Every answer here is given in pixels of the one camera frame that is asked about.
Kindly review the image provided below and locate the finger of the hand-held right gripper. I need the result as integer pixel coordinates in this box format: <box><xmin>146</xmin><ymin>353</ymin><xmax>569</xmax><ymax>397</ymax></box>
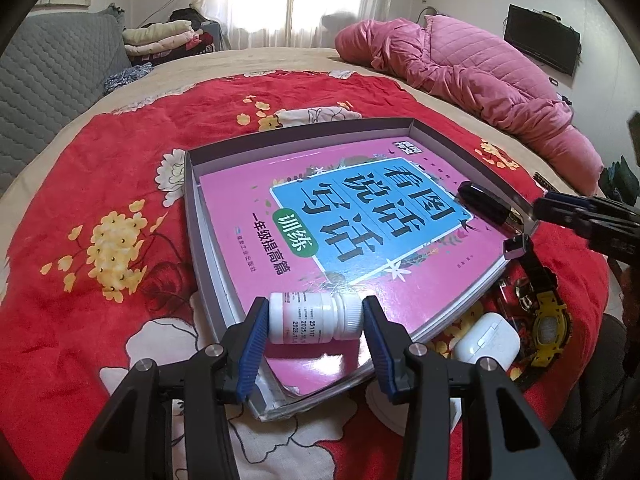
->
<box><xmin>531</xmin><ymin>191</ymin><xmax>640</xmax><ymax>231</ymax></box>

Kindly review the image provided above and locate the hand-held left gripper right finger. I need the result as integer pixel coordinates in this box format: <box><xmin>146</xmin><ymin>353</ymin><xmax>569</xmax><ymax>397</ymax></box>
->
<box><xmin>361</xmin><ymin>295</ymin><xmax>576</xmax><ymax>480</ymax></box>

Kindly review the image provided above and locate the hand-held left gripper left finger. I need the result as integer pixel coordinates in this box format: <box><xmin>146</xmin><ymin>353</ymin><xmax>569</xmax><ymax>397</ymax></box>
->
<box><xmin>65</xmin><ymin>296</ymin><xmax>271</xmax><ymax>480</ymax></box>

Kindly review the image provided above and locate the white pill bottle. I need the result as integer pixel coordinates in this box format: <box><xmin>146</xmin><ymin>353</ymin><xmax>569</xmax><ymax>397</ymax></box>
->
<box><xmin>268</xmin><ymin>291</ymin><xmax>365</xmax><ymax>345</ymax></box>

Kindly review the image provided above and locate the grey cardboard box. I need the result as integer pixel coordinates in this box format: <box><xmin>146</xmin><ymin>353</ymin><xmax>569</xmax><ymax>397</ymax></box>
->
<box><xmin>184</xmin><ymin>117</ymin><xmax>543</xmax><ymax>422</ymax></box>

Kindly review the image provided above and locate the white earbuds case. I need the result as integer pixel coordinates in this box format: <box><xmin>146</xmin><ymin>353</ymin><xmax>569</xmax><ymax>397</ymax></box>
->
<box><xmin>452</xmin><ymin>312</ymin><xmax>521</xmax><ymax>376</ymax></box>

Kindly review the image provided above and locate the black and yellow wristwatch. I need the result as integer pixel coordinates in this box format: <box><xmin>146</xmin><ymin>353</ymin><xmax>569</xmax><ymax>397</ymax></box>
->
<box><xmin>502</xmin><ymin>234</ymin><xmax>573</xmax><ymax>367</ymax></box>

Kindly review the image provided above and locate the dark cloth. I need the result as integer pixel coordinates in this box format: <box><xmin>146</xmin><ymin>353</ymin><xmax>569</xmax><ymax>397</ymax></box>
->
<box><xmin>599</xmin><ymin>159</ymin><xmax>640</xmax><ymax>202</ymax></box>

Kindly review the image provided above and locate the pink book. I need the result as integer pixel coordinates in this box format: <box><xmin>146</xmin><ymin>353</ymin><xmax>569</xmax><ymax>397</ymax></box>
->
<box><xmin>200</xmin><ymin>136</ymin><xmax>507</xmax><ymax>398</ymax></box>

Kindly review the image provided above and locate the person's dark clothing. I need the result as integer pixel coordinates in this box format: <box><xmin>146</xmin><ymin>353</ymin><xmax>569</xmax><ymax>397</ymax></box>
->
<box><xmin>550</xmin><ymin>310</ymin><xmax>640</xmax><ymax>461</ymax></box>

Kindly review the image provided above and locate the pink quilt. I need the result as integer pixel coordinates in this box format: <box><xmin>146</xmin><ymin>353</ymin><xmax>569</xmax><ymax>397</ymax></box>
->
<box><xmin>334</xmin><ymin>15</ymin><xmax>606</xmax><ymax>196</ymax></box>

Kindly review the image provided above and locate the black television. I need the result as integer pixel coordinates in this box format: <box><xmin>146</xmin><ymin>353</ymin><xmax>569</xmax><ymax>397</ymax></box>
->
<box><xmin>503</xmin><ymin>4</ymin><xmax>582</xmax><ymax>77</ymax></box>

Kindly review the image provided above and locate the red floral blanket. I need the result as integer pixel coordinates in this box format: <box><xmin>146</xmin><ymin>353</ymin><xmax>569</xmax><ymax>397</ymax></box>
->
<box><xmin>0</xmin><ymin>69</ymin><xmax>613</xmax><ymax>480</ymax></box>

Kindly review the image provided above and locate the beige bed sheet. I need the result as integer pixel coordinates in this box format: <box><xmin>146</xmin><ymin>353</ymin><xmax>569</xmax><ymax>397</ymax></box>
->
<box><xmin>0</xmin><ymin>46</ymin><xmax>601</xmax><ymax>221</ymax></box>

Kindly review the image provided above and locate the blue patterned cloth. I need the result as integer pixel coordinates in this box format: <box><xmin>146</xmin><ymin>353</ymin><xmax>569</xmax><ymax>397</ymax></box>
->
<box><xmin>104</xmin><ymin>62</ymin><xmax>153</xmax><ymax>95</ymax></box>

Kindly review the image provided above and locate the pile of folded clothes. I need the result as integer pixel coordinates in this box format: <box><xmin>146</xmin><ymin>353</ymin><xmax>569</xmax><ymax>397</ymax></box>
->
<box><xmin>122</xmin><ymin>20</ymin><xmax>218</xmax><ymax>66</ymax></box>

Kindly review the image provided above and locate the white curtain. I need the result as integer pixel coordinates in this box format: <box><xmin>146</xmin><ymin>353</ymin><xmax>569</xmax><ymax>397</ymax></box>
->
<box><xmin>197</xmin><ymin>0</ymin><xmax>426</xmax><ymax>52</ymax></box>

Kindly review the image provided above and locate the grey quilted sofa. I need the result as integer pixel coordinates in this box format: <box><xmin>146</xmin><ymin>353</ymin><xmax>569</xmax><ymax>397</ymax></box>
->
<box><xmin>0</xmin><ymin>10</ymin><xmax>133</xmax><ymax>196</ymax></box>

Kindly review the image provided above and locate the black bag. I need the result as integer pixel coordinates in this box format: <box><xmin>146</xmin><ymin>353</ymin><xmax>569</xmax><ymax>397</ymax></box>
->
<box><xmin>169</xmin><ymin>8</ymin><xmax>213</xmax><ymax>28</ymax></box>

